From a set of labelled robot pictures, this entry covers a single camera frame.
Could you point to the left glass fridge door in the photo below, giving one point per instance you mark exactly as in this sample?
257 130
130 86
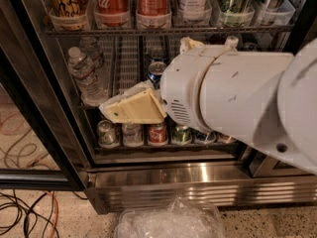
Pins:
30 157

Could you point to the stainless steel fridge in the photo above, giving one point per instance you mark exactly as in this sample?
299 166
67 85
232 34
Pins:
34 74

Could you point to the front clear water bottle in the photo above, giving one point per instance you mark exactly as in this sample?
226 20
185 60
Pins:
82 69

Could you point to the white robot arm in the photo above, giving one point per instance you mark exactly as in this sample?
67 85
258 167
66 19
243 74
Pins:
266 100

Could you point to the dark can behind pepsi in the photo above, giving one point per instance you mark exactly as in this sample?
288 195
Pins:
157 54

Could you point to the blue can bottom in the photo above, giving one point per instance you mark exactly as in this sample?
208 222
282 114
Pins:
204 138

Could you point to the white label bottle top shelf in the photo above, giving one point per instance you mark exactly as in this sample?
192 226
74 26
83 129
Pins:
191 10

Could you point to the rear clear water bottle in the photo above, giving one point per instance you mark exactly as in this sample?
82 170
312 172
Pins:
91 47

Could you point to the silver green can bottom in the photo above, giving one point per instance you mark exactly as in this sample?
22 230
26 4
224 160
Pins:
107 135

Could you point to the empty white shelf tray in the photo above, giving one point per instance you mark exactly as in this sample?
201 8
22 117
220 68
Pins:
126 68

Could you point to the red coke can front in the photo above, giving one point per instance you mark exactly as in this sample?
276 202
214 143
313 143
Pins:
111 13

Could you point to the clear water bottle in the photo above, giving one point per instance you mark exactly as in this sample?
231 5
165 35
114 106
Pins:
82 69
91 47

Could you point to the copper can bottom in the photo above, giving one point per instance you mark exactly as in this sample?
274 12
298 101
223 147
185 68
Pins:
225 139

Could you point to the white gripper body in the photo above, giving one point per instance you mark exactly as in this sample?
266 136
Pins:
180 83

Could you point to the red coke can bottom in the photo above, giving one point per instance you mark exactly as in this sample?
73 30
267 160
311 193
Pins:
157 134

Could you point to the clear plastic bag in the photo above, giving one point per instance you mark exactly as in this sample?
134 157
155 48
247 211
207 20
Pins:
180 219

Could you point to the blue pepsi can front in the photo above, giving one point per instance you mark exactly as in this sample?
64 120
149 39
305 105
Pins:
155 71

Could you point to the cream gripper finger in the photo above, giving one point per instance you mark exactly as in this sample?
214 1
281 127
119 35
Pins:
140 104
189 44

